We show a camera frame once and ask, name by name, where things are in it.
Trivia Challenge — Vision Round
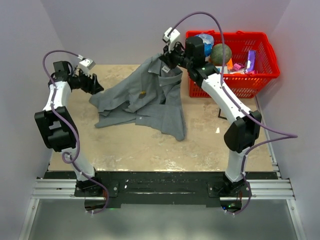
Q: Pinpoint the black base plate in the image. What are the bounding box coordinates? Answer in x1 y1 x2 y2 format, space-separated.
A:
43 171 279 210

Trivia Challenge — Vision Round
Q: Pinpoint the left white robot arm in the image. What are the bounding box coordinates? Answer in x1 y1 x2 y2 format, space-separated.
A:
34 59 104 197

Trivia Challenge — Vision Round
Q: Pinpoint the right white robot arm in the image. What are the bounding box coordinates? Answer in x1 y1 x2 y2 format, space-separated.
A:
160 35 262 197

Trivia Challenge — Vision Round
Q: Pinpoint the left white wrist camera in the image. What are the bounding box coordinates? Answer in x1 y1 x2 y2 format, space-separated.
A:
77 58 96 76

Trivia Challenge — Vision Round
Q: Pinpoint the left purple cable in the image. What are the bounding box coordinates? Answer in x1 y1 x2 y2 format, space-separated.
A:
42 50 111 215

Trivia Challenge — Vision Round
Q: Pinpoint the black square frame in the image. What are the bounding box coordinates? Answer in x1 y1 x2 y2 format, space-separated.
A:
217 109 227 120

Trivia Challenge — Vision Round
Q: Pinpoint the purple snack packet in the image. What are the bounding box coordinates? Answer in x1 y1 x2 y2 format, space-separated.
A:
245 50 256 73

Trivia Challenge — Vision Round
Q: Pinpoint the pink small packet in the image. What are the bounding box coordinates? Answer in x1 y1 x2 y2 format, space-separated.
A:
232 63 245 72

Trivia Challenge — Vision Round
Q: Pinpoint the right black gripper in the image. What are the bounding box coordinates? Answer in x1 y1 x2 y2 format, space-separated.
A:
160 40 193 70

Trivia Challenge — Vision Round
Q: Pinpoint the grey button shirt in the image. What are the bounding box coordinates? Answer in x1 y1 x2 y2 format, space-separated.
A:
89 54 187 141

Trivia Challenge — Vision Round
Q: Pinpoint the green round ball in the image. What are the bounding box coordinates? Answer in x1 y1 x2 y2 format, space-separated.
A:
210 43 232 66

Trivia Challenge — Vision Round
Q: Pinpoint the red plastic basket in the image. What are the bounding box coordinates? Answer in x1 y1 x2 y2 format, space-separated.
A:
185 30 281 99

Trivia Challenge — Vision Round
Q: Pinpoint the white shirt label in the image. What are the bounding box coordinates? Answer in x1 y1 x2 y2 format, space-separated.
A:
161 65 171 73

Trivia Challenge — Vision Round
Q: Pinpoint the aluminium rail frame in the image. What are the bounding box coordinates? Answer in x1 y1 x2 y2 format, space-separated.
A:
18 96 307 240

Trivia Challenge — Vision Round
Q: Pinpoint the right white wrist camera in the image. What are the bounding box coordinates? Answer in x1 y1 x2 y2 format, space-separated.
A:
162 27 181 53

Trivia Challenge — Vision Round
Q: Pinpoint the orange packet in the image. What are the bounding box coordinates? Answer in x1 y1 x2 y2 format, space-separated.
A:
226 59 233 73

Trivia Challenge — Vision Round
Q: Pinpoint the purple cable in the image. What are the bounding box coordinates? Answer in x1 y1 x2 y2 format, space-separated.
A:
42 50 111 215
169 11 299 216

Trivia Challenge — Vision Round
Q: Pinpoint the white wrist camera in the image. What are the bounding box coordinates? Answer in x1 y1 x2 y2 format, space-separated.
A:
77 58 96 76
162 27 181 53

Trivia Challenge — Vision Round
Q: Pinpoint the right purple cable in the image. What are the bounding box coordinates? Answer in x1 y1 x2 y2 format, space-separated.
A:
169 11 299 216

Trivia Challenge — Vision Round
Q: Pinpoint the blue white wrapped roll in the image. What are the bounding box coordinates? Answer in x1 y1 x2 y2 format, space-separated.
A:
196 33 215 57

